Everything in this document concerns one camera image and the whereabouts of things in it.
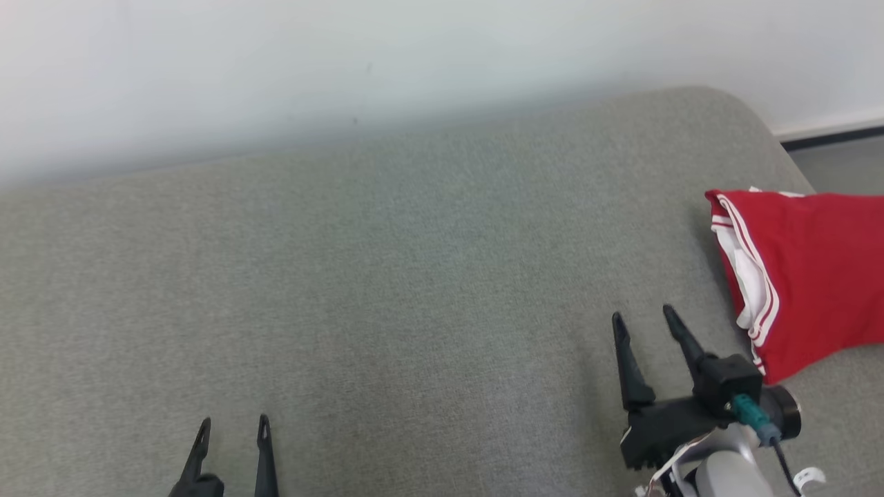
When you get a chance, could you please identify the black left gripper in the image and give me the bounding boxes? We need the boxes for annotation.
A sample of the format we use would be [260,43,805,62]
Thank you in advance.
[167,413,280,497]

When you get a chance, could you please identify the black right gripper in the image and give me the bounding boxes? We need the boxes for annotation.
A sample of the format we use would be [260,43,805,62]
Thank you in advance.
[611,304,733,471]

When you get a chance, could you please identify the red T-shirt with white panel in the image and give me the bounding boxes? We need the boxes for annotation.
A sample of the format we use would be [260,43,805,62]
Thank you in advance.
[704,186,884,386]

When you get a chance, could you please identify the grey fabric sofa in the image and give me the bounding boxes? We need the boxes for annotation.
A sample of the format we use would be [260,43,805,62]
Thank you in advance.
[0,86,884,497]

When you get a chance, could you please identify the black cable with teal plug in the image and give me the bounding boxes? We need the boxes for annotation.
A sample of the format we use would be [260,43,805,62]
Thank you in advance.
[731,394,803,497]

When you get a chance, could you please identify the black wall baseboard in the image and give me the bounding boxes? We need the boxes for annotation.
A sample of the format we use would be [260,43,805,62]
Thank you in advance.
[780,124,884,152]

